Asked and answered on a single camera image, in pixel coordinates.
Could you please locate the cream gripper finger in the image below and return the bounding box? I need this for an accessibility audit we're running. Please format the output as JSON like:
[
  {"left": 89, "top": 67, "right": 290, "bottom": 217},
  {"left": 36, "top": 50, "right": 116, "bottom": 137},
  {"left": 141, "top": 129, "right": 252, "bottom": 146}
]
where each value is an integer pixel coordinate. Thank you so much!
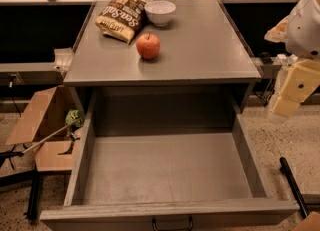
[
  {"left": 264, "top": 17, "right": 288, "bottom": 43},
  {"left": 271, "top": 59, "right": 320, "bottom": 117}
]

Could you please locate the red apple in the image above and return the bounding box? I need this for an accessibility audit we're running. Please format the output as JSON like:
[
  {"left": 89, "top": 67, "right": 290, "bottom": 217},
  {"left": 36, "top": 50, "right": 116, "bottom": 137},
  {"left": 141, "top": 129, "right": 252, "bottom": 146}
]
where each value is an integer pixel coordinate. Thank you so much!
[{"left": 136, "top": 33, "right": 160, "bottom": 60}]

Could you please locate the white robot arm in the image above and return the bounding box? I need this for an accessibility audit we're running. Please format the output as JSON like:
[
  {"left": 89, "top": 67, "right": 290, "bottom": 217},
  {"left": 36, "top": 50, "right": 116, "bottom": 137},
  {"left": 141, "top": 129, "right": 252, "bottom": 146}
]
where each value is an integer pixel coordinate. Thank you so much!
[{"left": 264, "top": 0, "right": 320, "bottom": 120}]

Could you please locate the open grey top drawer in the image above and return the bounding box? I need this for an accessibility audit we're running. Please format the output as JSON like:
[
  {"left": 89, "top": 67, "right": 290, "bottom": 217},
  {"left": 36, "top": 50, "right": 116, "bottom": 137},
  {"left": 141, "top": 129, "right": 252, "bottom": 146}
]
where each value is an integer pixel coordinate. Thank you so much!
[{"left": 40, "top": 91, "right": 298, "bottom": 231}]

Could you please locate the black pole right floor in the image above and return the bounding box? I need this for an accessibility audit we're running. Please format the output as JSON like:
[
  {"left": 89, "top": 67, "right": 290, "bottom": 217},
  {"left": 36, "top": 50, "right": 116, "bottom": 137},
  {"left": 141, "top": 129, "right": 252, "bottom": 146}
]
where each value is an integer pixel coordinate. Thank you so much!
[{"left": 279, "top": 157, "right": 310, "bottom": 219}]

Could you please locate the white ceramic bowl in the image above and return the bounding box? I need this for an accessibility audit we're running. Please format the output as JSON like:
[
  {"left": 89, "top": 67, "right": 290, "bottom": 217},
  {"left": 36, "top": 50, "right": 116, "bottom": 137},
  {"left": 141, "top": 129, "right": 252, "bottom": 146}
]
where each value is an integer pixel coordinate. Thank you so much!
[{"left": 144, "top": 0, "right": 176, "bottom": 26}]

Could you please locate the grey metal cabinet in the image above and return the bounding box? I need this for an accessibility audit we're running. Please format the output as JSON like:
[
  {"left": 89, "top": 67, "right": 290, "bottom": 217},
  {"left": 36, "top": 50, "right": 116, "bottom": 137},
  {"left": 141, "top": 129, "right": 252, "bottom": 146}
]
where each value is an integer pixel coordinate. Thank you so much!
[{"left": 62, "top": 0, "right": 262, "bottom": 136}]

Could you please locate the brown sea salt chip bag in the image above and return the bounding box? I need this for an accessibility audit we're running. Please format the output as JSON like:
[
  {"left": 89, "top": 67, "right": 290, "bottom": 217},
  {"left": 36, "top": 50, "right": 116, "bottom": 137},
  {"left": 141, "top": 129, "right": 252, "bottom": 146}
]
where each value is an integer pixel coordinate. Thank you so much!
[{"left": 95, "top": 0, "right": 148, "bottom": 44}]

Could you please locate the green toy in box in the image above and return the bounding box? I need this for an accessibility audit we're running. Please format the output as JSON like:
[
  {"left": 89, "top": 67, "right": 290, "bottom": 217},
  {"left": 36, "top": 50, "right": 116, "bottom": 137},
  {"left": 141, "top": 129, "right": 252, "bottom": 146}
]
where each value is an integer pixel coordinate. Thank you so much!
[{"left": 65, "top": 109, "right": 83, "bottom": 128}]

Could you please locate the brown cardboard box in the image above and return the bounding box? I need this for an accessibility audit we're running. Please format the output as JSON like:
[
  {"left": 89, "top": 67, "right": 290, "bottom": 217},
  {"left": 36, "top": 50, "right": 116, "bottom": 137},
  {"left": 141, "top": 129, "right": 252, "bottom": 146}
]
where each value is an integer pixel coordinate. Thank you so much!
[{"left": 5, "top": 86, "right": 81, "bottom": 172}]

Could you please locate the thin metal rod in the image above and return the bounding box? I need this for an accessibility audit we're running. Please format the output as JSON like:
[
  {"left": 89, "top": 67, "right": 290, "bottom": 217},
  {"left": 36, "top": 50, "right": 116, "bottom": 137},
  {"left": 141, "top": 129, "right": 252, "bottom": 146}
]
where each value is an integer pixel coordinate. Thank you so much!
[{"left": 22, "top": 118, "right": 81, "bottom": 155}]

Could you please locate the black stand left floor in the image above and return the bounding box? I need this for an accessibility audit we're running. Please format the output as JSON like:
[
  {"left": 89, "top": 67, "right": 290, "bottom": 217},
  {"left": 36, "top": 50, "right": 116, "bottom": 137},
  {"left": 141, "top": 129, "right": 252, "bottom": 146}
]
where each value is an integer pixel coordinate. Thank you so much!
[{"left": 25, "top": 168, "right": 42, "bottom": 221}]

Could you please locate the black drawer handle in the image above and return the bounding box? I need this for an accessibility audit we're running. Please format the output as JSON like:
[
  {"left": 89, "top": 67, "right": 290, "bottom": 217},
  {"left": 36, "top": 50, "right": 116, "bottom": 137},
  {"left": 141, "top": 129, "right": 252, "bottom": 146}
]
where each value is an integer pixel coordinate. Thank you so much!
[{"left": 152, "top": 217, "right": 194, "bottom": 231}]

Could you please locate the clear plastic bracket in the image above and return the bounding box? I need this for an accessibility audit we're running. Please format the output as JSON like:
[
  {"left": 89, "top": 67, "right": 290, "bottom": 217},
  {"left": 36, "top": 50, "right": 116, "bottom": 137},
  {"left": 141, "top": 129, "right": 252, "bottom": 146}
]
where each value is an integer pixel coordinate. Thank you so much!
[{"left": 51, "top": 47, "right": 74, "bottom": 72}]

